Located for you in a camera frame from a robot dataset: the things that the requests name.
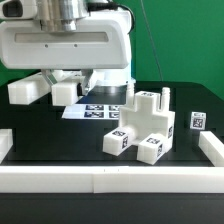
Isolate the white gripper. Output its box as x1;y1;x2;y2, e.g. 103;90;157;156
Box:
0;11;131;96

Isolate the white chair back frame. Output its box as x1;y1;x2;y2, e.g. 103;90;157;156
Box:
8;70;83;106

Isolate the white chair seat part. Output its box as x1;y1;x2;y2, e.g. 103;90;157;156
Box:
118;83;176;158

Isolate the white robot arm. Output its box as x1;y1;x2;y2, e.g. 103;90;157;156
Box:
0;0;134;93

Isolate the white marker sheet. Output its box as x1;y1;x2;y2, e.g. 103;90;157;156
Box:
62;104;119;120

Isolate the white block left edge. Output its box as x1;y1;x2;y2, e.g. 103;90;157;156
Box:
0;129;13;163

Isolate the white tagged cube far right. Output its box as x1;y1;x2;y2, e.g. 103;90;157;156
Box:
190;112;206;130

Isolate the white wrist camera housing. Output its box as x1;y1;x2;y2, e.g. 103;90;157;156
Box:
0;0;37;20

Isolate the white thin cable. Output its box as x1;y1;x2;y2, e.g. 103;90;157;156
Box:
139;0;165;83

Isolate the white front rail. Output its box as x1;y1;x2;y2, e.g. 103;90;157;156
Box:
0;166;224;193

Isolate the white obstacle wall bar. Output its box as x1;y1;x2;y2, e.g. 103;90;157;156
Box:
198;131;224;167

